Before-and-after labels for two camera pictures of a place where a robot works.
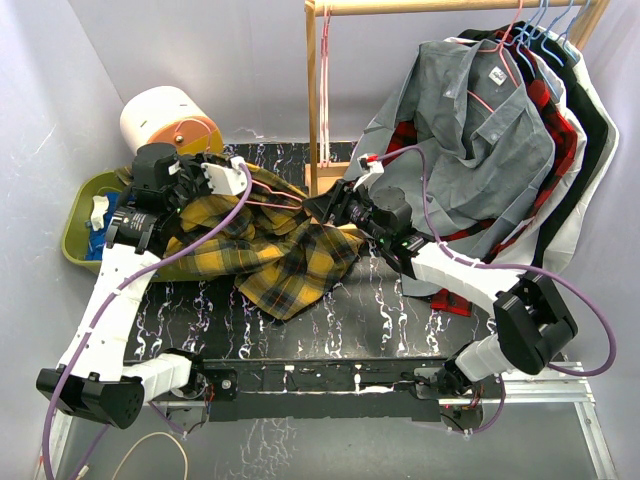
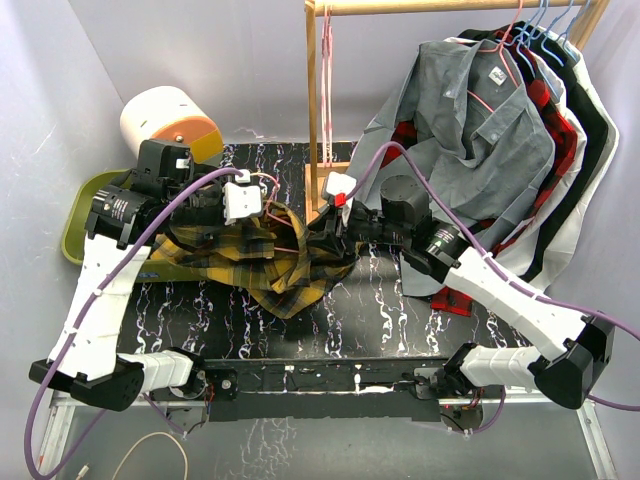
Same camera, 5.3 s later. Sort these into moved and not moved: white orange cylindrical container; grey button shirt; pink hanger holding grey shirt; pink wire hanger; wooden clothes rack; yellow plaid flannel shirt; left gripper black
Moved: pink wire hanger; left gripper black; yellow plaid flannel shirt
Not moved: wooden clothes rack; pink hanger holding grey shirt; white orange cylindrical container; grey button shirt
